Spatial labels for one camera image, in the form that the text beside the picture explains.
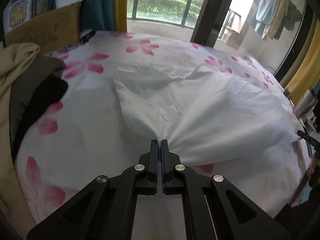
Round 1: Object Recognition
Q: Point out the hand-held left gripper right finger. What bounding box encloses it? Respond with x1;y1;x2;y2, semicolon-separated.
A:
161;139;292;240

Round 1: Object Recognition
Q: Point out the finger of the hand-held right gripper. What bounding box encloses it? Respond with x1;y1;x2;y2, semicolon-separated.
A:
297;129;313;142

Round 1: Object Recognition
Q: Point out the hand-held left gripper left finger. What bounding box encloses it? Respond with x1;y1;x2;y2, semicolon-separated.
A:
26;140;159;240

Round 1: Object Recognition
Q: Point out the white garment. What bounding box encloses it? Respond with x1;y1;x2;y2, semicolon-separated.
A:
112;64;300;167

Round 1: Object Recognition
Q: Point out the person's right hand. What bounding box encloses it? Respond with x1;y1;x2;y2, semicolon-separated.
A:
307;159;320;178

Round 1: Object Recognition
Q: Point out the white kettle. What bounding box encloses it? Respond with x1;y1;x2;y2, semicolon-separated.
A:
303;114;316;127

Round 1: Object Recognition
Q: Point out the steel flask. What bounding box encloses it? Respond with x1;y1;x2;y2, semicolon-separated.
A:
293;87;317;118

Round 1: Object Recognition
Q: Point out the yellow curtain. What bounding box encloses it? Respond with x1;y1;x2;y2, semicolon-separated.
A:
284;51;320;107
114;0;129;32

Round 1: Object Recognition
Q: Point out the pink floral bedsheet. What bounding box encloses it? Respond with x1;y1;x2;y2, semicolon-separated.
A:
15;30;313;240

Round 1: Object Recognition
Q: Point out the person's dark clothing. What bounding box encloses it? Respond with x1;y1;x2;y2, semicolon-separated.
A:
275;180;320;240

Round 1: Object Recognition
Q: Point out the small brown carton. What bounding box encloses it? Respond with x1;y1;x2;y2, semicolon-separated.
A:
226;28;247;50

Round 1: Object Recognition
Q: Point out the hanging dark green garment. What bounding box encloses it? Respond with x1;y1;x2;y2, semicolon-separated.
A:
282;1;303;31

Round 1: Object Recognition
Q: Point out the hanging light blue towel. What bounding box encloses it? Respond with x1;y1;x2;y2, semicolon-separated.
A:
247;0;281;40

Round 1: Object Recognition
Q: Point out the dark grey cloth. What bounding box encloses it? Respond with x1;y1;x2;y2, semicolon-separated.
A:
9;55;69;157

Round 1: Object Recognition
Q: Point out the black tube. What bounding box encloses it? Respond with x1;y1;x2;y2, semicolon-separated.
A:
78;29;96;44

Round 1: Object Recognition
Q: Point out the balcony railing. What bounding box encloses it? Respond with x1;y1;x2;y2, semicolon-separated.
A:
127;0;242;41

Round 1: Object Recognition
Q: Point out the teal curtain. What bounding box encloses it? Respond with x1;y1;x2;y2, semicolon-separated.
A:
79;0;118;32

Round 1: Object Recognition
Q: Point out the large cardboard box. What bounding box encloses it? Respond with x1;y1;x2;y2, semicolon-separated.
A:
4;0;82;48

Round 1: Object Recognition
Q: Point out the beige cloth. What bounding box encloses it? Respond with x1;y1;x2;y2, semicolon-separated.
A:
0;42;41;207

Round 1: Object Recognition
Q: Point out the printed small box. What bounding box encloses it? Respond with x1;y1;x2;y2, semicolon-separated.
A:
3;0;55;33

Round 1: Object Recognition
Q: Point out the dark sliding door frame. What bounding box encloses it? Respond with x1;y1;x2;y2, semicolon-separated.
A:
190;0;239;47

